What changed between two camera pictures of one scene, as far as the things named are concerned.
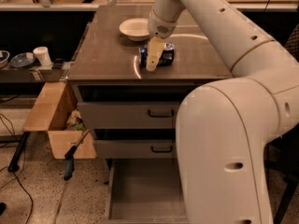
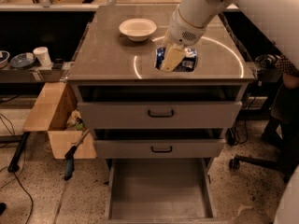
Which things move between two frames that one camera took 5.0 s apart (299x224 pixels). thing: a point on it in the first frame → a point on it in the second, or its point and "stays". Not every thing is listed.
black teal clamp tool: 68,168 stays
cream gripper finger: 154,50 → 174,54
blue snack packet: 167,58 → 189,63
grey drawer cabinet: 134,112 stays
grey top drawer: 128,106 stays
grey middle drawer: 135,143 stays
